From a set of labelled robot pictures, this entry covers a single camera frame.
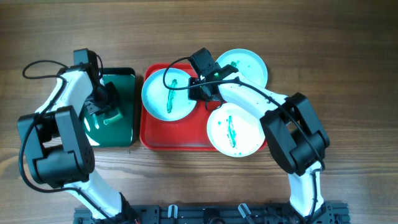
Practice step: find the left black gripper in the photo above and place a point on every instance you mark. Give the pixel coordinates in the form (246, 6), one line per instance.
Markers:
(94, 108)

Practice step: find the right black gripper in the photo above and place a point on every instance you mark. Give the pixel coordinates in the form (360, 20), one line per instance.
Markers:
(193, 94)

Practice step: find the green sponge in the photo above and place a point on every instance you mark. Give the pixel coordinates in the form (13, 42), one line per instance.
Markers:
(112, 116)

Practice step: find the white plate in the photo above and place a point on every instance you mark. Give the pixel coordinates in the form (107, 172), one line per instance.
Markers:
(248, 63)
(234, 132)
(162, 103)

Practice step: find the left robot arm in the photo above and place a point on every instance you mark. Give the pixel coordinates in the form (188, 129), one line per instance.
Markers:
(56, 154)

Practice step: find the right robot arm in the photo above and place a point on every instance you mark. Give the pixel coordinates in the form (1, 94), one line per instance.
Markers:
(296, 138)

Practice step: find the green tray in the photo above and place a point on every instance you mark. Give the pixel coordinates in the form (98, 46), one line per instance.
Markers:
(120, 133)

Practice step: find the red tray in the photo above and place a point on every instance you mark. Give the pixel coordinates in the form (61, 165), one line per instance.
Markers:
(186, 134)

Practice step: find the black aluminium base frame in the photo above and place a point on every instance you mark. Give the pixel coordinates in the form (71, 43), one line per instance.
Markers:
(329, 212)

